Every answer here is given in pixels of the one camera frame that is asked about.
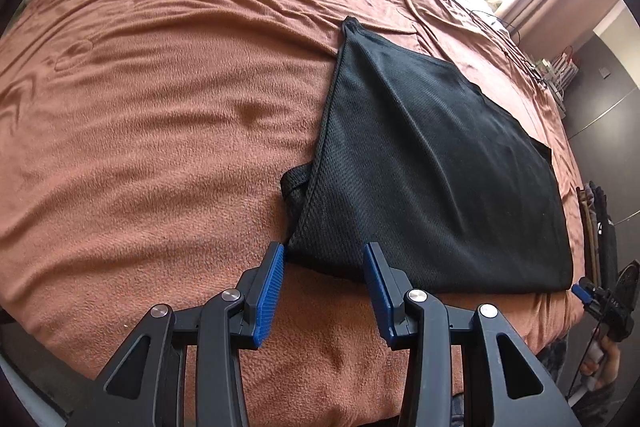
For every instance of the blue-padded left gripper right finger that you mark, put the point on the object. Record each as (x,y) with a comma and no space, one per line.
(504,383)

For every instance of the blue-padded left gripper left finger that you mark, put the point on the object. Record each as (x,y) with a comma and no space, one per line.
(142,384)

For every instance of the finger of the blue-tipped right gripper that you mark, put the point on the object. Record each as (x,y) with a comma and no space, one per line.
(581,293)

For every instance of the black mesh garment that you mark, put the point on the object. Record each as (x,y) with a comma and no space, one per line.
(412,156)

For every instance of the stack of folded clothes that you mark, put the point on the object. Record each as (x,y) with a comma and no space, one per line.
(600,250)

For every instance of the person's right hand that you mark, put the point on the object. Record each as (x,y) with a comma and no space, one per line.
(601,363)

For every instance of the dark grey wardrobe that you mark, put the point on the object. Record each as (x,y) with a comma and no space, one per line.
(602,124)

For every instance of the pink curtain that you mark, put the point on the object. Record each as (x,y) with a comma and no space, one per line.
(545,28)

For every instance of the rust orange blanket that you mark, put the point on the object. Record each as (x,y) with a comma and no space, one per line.
(143,141)

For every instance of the wire rack with items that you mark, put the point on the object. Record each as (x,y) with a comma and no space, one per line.
(558,73)

